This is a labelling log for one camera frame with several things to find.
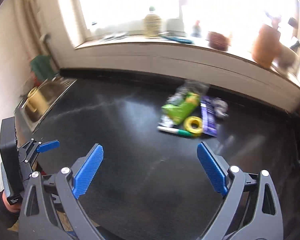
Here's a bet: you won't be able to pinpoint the terracotta clay pot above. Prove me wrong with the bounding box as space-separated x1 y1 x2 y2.
251 24 281 69

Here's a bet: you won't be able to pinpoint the person's left hand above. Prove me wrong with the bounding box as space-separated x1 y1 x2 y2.
2 191 21 213

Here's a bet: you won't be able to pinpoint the blue scissors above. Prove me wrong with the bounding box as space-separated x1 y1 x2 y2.
159 34 194 44

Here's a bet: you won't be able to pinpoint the yellow tape roll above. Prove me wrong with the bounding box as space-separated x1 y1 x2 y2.
183 116 203 137

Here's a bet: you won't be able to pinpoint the green white marker pen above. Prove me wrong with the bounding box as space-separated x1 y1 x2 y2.
157 126 193 138

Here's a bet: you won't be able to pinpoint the green snack wrapper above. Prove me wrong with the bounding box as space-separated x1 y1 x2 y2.
161 92 200 125

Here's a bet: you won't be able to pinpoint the clear plastic cup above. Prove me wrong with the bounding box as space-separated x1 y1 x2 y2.
176 80 210 97

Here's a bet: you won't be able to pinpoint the white container on sill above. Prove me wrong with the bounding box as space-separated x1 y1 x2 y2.
166 18 186 37

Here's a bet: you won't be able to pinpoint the yellow pot in sink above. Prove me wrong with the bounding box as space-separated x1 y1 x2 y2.
24 87 50 115

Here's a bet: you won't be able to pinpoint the green cloth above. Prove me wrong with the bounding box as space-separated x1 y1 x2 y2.
30 55 55 81

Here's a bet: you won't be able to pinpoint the clear oil bottle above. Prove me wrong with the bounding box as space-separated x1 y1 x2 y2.
143 7 162 38

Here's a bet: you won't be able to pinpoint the small blue figurine bottle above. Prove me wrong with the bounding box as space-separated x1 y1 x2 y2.
192 20 201 37

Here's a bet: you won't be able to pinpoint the blue purple snack wrapper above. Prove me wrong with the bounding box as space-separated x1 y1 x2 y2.
200 96 217 137

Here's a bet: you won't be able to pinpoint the aluminium foil ball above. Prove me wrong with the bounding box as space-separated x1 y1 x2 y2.
212 98 228 119

